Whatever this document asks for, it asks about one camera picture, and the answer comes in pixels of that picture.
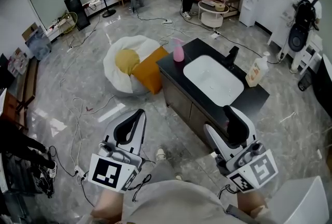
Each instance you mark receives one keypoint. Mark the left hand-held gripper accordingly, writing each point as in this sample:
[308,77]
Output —
[109,171]

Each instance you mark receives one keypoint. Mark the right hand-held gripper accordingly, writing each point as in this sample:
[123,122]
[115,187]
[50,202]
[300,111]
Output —
[256,166]

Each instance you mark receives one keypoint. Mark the pink spray bottle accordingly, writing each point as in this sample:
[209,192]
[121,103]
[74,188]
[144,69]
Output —
[178,53]

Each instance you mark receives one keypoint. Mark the person's right forearm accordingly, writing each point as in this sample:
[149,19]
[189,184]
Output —
[250,204]

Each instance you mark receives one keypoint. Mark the person's left forearm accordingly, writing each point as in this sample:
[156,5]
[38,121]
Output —
[109,204]

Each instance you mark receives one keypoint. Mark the white pump soap bottle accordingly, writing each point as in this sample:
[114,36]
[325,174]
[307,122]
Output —
[256,70]

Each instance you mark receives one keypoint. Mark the person's white shoe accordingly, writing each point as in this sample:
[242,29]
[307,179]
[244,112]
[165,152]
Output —
[160,153]

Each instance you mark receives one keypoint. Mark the white sink basin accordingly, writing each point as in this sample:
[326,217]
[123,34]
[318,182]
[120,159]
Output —
[212,80]

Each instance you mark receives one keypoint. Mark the black-topped sink cabinet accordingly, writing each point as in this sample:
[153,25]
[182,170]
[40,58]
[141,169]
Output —
[179,103]

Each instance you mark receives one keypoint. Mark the orange cushion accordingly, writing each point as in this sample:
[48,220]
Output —
[149,72]

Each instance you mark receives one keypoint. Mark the white power strip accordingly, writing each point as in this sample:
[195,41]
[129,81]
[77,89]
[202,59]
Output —
[215,35]
[79,172]
[167,21]

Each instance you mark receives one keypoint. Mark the black faucet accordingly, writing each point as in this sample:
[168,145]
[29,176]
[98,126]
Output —
[232,57]

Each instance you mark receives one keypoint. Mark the person's grey clothing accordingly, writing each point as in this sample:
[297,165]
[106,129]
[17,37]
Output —
[171,199]

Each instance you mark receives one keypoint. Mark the white and yellow bean bag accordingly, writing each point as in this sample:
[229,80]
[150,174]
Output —
[122,46]

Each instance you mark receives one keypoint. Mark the black mesh waste basket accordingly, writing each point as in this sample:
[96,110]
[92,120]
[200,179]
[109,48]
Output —
[304,82]

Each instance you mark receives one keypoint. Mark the brown wooden shelf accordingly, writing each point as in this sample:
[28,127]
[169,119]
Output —
[24,93]

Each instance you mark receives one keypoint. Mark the black bag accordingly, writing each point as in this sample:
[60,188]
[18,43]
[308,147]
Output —
[23,179]

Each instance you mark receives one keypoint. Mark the round white coffee table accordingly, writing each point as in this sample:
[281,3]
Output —
[212,14]

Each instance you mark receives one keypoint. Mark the white low window cabinet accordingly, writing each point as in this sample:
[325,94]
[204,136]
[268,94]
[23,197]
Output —
[54,32]

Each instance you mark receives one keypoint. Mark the white water dispenser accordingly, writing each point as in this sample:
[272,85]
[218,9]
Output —
[249,7]

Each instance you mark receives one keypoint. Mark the leaning framed picture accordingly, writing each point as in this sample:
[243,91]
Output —
[37,41]

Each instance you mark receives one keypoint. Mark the black tower appliance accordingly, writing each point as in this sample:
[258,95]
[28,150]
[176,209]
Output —
[76,10]

